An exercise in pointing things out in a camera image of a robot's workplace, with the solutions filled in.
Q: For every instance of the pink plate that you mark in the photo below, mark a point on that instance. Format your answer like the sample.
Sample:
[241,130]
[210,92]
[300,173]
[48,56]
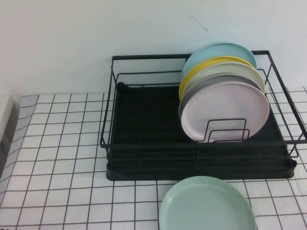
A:
[227,107]

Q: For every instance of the grey plate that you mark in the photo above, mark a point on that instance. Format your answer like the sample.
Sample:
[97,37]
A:
[206,82]

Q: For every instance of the light blue plate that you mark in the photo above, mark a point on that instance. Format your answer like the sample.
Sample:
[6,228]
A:
[204,53]

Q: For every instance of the yellow plate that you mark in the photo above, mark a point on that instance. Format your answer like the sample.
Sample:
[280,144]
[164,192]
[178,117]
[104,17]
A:
[216,60]

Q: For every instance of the cream white plate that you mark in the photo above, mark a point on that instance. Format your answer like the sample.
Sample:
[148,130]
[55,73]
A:
[229,68]

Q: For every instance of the mint green plate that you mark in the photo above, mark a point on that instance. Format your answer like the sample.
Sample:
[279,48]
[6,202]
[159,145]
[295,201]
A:
[206,206]

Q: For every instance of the black plastic drip tray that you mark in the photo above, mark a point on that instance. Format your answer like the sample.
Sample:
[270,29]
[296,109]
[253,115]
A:
[148,112]

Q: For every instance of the white black grid tablecloth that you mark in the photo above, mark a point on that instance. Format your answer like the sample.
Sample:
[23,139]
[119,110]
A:
[60,155]

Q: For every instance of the white grey box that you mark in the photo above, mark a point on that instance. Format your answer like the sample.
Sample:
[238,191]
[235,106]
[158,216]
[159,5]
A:
[6,119]

